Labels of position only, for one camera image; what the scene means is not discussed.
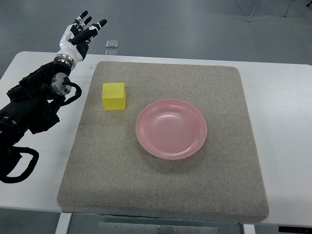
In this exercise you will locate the black label plate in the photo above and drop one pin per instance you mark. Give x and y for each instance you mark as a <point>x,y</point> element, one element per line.
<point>294,230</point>

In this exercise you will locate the yellow block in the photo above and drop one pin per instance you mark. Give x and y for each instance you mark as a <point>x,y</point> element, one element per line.
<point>114,96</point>

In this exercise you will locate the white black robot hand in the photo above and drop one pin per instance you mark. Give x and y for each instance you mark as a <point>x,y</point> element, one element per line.
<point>74,43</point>

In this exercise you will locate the pink plate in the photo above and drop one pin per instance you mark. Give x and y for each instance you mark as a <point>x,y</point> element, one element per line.
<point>171,129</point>

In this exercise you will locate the grey metal base plate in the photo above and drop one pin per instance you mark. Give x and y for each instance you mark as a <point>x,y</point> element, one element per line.
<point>131,228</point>

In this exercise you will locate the metal chair leg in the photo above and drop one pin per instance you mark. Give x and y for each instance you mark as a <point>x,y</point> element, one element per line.
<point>253,11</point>

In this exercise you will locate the clear acrylic stand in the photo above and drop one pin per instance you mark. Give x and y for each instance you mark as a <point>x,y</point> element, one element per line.
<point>112,47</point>

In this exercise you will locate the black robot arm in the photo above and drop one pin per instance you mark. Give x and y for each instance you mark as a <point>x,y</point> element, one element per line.
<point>33,107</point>

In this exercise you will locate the beige fabric mat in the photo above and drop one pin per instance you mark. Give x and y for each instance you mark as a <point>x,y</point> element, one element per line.
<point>110,173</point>

